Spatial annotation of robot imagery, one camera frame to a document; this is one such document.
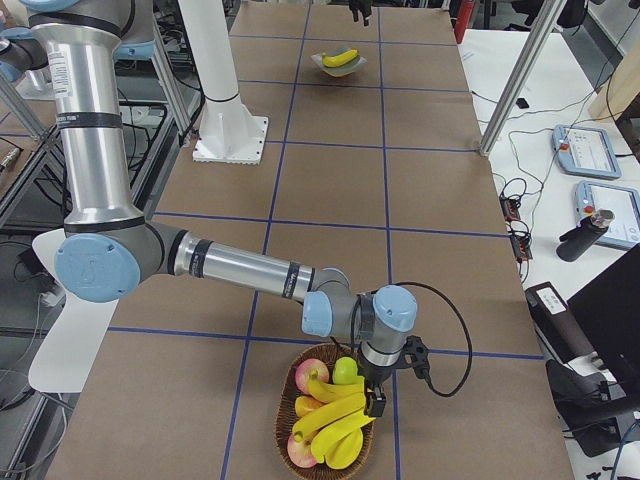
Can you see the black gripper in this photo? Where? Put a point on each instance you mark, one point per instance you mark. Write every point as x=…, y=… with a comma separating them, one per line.
x=359, y=7
x=373, y=377

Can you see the grey square plate orange rim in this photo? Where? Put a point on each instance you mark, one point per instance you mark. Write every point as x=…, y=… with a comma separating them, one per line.
x=343, y=71

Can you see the woven wicker fruit basket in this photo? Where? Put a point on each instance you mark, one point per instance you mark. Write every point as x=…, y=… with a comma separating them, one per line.
x=324, y=392

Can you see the green apple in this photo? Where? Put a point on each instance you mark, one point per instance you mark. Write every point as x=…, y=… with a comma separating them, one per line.
x=345, y=371

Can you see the orange fruit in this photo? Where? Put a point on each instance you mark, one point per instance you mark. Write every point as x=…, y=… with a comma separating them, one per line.
x=304, y=405

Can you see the red apple upper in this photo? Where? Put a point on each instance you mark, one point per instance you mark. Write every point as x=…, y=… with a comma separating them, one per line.
x=308, y=369

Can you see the red apple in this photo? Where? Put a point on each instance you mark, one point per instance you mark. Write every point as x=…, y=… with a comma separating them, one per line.
x=308, y=369
x=299, y=453

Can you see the red apple lower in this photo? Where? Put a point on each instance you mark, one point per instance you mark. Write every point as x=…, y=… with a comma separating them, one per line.
x=299, y=453

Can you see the red cylinder tube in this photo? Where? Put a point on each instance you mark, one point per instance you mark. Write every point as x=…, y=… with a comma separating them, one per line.
x=466, y=8

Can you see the black box white label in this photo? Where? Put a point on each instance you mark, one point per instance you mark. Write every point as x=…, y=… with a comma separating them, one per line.
x=558, y=326

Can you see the black monitor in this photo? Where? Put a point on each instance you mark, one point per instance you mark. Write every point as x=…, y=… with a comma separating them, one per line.
x=607, y=311

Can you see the blue teach pendant far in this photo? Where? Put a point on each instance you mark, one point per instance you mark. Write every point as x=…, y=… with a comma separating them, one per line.
x=583, y=151

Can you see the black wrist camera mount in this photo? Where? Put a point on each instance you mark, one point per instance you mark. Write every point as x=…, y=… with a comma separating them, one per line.
x=415, y=356

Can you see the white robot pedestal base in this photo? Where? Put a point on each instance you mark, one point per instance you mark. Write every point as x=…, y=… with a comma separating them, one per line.
x=227, y=132

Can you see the aluminium frame post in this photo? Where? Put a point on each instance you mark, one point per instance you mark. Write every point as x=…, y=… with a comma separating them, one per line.
x=533, y=46

